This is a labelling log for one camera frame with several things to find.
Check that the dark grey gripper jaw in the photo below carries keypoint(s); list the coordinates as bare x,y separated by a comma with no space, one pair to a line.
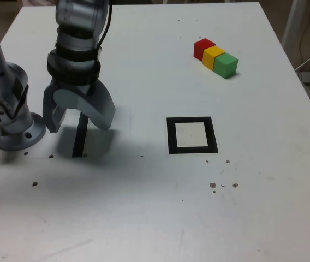
48,109

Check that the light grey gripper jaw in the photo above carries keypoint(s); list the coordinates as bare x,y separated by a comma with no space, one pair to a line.
100,109

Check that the red cube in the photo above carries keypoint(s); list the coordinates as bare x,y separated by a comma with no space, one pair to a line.
201,45

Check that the yellow cube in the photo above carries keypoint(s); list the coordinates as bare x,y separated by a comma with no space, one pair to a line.
209,58

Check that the green cube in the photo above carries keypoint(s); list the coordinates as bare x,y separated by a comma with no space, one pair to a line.
226,66

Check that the black tape square outline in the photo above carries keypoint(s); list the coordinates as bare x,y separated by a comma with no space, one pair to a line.
171,136

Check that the black tape strip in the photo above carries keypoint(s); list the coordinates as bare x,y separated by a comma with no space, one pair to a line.
78,142

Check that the white metal post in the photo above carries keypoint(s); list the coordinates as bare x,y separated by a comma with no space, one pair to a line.
294,21

